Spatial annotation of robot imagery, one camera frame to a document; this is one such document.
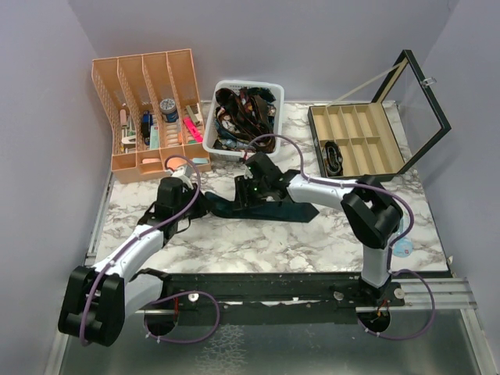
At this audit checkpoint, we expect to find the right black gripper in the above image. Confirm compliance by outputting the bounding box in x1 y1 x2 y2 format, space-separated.
233 173 270 209

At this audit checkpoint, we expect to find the dark green tie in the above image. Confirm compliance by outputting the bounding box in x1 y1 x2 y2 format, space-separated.
205 192 320 223

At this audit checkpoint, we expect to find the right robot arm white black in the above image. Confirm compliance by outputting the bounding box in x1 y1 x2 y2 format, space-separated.
231 153 402 305

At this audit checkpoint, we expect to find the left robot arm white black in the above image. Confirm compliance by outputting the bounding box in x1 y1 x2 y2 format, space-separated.
58 177 201 347

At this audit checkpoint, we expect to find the pile of patterned ties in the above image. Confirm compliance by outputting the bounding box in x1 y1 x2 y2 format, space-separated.
213 87 277 153

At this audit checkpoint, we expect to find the light blue eraser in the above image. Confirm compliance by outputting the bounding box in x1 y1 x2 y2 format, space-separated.
192 158 209 165

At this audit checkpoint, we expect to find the white plastic basket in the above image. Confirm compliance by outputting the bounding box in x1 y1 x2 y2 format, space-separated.
202 80 284 161

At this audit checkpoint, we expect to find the pink highlighter marker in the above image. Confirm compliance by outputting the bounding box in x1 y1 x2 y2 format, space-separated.
183 117 203 143

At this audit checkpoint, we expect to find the blue round tin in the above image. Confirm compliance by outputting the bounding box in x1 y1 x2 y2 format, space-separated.
159 98 178 123

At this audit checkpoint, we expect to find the rolled patterned tie in box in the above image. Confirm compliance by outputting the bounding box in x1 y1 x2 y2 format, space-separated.
321 141 343 177

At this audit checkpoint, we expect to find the orange desk file organizer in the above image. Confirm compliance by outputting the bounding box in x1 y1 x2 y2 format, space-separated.
91 48 211 184

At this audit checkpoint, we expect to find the black tie storage box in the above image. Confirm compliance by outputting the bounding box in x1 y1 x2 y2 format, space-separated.
308 49 452 181

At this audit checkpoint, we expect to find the light blue scissors package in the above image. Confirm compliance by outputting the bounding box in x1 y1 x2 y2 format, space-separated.
392 217 413 258

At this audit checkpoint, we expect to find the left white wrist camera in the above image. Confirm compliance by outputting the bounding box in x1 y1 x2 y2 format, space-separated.
166 163 194 180

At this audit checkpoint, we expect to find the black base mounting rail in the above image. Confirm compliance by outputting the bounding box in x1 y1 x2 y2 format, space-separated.
143 269 404 325

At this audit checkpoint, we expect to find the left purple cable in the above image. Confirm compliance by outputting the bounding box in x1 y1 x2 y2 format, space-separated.
79 155 221 347

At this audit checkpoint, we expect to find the aluminium frame rail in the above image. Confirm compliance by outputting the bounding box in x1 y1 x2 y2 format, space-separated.
62 277 478 313

